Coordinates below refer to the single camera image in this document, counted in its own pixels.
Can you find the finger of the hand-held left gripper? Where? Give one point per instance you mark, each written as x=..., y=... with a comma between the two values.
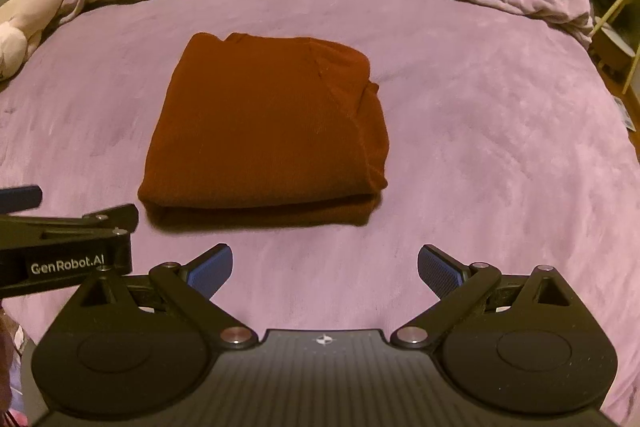
x=22, y=198
x=75, y=222

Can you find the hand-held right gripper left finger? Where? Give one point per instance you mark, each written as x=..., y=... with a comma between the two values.
x=211, y=268

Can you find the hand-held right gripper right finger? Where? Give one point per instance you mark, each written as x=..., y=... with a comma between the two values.
x=440, y=271

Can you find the rust brown knit sweater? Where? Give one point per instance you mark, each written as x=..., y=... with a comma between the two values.
x=270, y=127

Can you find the pink patterned clothing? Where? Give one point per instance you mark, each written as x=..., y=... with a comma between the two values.
x=7, y=367

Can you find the purple bed sheet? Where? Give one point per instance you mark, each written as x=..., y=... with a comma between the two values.
x=500, y=147

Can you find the small printed paper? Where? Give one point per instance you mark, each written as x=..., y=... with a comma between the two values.
x=625, y=113

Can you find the yellow legged side table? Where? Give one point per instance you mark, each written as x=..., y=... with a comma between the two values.
x=617, y=32

